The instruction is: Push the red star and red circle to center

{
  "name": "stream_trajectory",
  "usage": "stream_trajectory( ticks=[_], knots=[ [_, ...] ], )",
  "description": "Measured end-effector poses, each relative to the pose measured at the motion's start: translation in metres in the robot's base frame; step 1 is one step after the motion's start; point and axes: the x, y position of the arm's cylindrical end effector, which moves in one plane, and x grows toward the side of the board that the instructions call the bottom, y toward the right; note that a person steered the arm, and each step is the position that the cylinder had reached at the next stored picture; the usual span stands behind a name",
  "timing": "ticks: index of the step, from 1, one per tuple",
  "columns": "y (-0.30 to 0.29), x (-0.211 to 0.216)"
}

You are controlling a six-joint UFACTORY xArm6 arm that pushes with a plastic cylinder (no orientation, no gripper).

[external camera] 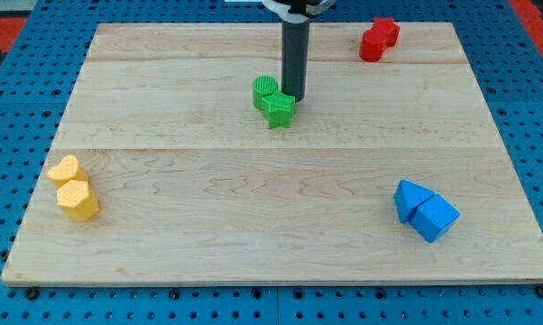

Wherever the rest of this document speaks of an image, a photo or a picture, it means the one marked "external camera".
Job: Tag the yellow heart block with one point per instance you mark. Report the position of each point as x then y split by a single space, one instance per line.
69 169

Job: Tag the green cylinder block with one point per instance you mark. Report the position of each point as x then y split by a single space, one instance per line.
262 87

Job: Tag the green star block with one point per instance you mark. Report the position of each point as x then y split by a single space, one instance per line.
278 109

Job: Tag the red cylinder block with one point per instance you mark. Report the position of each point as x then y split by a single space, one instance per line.
373 45

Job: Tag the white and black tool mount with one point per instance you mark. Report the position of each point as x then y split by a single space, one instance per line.
298 11

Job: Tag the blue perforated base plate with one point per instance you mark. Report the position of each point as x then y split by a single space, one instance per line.
40 70

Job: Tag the blue cube block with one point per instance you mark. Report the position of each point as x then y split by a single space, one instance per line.
434 217

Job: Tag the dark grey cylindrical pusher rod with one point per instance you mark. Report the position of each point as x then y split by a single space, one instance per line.
294 57

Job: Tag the yellow hexagon block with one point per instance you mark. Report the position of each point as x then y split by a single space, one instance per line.
77 200

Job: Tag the red star block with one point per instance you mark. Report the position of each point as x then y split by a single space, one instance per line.
389 29

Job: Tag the blue triangle block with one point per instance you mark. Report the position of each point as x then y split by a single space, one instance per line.
407 197

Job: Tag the light wooden board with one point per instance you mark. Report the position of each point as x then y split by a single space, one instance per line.
194 189

